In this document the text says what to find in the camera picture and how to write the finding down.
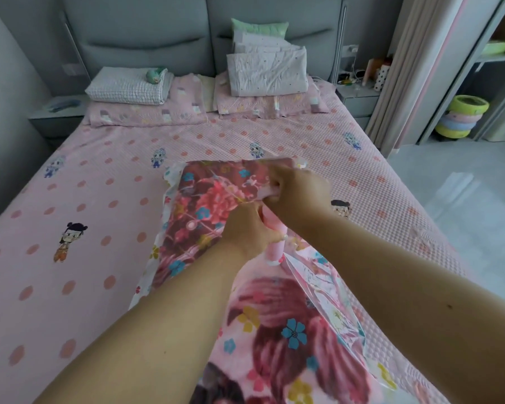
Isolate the person's left hand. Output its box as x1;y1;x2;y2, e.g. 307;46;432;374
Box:
218;201;285;261

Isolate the person's right hand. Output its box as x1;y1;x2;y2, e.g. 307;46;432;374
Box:
260;163;333;232

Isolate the lilac hand pump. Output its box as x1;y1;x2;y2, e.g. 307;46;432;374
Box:
260;205;289;265

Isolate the red floral blanket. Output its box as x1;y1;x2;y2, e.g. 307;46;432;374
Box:
151;159;384;404

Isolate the flower-print plastic storage bag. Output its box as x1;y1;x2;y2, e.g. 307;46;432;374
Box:
128;157;398;404

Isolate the person's left forearm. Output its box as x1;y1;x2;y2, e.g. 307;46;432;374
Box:
33;244;253;404

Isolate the person's right forearm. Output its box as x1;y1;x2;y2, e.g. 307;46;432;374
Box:
302;214;505;404

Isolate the white bedside cabinet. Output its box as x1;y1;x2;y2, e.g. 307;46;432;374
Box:
336;81;382;131
28;94;91;141

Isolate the grey dotted quilt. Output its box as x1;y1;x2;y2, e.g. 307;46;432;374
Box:
226;31;309;97

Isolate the white black-dotted cylinder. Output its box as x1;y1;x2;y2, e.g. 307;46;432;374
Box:
373;64;390;92

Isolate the pink cartoon bed sheet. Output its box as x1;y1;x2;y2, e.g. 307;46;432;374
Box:
0;73;468;404

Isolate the white pink curtain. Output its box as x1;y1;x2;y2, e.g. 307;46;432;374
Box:
365;0;472;158

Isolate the pale green pillow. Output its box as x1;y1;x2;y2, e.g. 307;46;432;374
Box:
230;17;290;40

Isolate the pastel striped round stool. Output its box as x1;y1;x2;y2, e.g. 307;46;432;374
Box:
434;95;490;140

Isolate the white checked folded pillow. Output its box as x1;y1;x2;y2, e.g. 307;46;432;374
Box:
85;66;175;105

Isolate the grey open shelf unit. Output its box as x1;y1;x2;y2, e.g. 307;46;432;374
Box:
416;0;505;146

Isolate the grey upholstered headboard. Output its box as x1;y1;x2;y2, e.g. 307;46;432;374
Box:
61;0;348;82

